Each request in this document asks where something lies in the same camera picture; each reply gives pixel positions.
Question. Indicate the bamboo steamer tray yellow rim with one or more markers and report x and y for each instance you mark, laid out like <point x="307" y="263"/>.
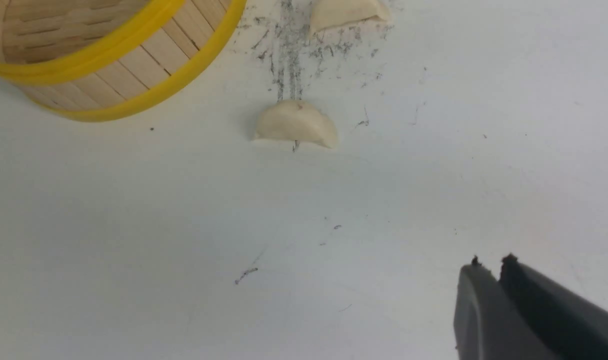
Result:
<point x="103" y="60"/>

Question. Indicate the white dumpling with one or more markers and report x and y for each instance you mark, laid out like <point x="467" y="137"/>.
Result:
<point x="335" y="13"/>
<point x="296" y="121"/>

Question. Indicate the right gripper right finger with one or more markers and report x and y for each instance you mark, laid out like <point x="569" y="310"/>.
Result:
<point x="569" y="325"/>

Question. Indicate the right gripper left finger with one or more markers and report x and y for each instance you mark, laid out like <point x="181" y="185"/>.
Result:
<point x="487" y="323"/>

